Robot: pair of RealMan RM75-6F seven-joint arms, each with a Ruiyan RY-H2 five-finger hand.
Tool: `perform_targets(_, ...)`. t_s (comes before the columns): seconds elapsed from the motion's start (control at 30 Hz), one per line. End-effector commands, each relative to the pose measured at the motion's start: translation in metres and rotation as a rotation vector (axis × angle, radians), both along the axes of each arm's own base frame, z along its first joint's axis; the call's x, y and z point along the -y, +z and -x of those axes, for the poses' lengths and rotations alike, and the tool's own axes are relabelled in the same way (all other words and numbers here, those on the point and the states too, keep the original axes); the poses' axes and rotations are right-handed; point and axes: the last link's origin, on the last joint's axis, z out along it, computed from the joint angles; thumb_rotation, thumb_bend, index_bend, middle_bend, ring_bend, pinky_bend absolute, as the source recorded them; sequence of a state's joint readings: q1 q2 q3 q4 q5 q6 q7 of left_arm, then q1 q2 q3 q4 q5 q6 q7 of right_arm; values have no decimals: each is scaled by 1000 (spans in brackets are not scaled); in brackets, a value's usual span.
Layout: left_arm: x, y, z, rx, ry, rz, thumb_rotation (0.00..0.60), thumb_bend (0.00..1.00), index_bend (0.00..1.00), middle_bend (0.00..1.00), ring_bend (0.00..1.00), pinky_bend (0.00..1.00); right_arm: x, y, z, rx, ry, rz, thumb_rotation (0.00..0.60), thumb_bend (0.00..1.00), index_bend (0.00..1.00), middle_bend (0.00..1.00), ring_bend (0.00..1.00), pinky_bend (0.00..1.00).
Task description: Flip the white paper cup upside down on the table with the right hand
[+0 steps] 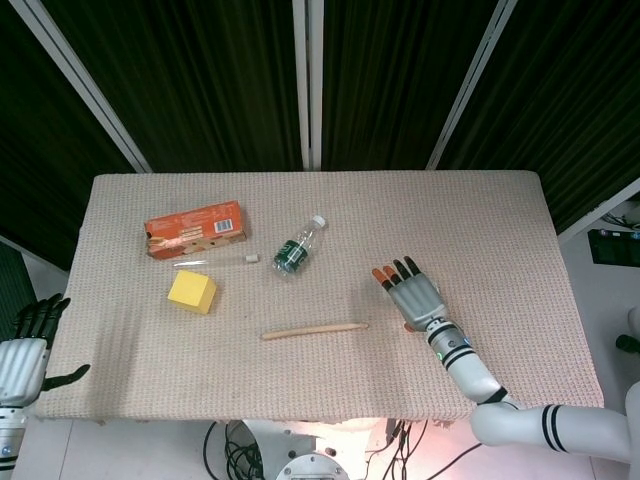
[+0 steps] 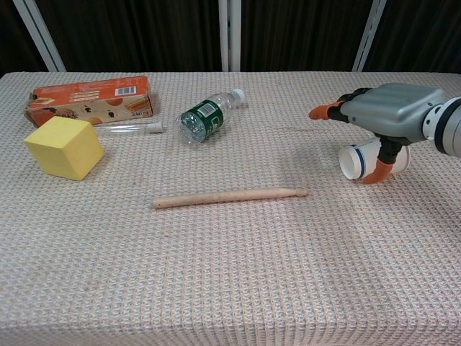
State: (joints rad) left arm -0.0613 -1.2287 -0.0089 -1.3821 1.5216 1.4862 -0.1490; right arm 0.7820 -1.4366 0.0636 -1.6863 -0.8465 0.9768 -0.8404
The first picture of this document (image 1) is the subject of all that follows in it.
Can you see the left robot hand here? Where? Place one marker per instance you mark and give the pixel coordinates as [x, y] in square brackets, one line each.
[22, 367]

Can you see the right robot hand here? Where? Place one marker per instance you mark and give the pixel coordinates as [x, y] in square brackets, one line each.
[417, 300]

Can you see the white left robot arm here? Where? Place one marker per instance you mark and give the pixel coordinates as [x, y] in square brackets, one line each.
[9, 440]

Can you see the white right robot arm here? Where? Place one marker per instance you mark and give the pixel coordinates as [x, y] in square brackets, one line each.
[475, 372]

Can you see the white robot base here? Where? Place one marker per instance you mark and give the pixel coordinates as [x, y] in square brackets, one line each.
[310, 450]

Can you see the wooden stick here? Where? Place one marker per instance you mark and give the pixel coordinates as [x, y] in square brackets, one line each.
[315, 331]

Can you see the beige woven tablecloth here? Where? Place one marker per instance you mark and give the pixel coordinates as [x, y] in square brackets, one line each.
[320, 370]

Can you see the green label plastic bottle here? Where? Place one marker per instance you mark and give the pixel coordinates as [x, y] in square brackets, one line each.
[292, 255]

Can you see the clear glass test tube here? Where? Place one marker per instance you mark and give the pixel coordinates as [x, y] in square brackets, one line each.
[251, 258]

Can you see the yellow foam cube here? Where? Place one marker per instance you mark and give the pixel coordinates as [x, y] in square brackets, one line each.
[187, 292]

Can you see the dark green box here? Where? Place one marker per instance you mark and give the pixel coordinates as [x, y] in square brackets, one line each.
[612, 247]

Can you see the dark curtain panel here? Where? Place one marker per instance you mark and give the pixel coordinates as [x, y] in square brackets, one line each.
[400, 85]
[565, 100]
[35, 150]
[200, 85]

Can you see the orange cardboard box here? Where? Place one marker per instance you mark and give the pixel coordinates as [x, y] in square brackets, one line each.
[192, 225]

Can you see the white frame rail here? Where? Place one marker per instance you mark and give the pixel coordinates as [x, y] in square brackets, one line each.
[595, 210]

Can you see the white frame post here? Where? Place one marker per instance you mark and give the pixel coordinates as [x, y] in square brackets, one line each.
[85, 85]
[307, 85]
[470, 85]

